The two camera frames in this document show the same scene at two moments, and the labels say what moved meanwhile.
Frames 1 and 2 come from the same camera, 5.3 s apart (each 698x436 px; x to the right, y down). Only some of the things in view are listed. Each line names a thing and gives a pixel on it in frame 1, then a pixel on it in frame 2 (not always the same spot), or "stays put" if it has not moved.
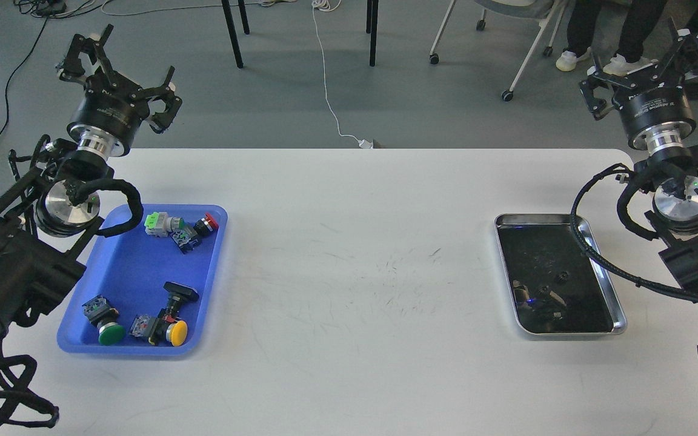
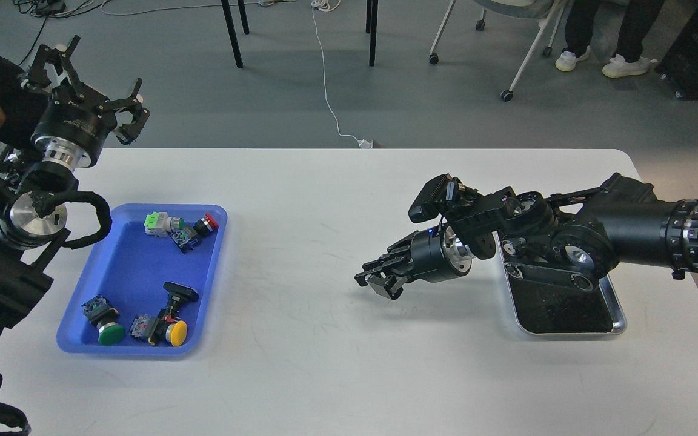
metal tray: (555, 288) stays put
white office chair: (544, 9) stays put
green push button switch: (98, 311) stays put
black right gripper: (657, 118) to (435, 255)
